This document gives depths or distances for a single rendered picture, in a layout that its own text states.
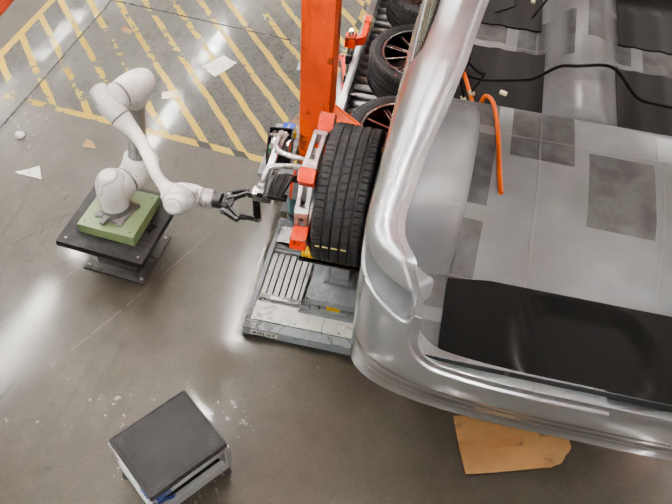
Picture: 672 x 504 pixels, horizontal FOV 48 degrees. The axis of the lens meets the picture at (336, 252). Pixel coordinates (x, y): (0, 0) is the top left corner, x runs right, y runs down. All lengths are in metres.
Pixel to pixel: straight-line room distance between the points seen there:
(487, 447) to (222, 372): 1.39
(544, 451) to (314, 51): 2.24
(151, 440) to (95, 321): 1.01
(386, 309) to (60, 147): 3.17
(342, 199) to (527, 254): 0.84
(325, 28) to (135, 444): 2.04
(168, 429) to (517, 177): 1.93
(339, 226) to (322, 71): 0.84
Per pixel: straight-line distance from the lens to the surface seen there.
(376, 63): 4.91
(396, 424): 3.87
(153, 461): 3.44
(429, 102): 2.68
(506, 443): 3.93
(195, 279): 4.33
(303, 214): 3.33
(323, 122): 3.56
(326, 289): 3.98
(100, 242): 4.20
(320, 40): 3.63
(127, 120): 3.62
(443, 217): 3.12
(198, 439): 3.45
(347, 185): 3.24
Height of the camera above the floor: 3.46
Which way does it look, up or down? 51 degrees down
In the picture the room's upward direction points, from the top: 5 degrees clockwise
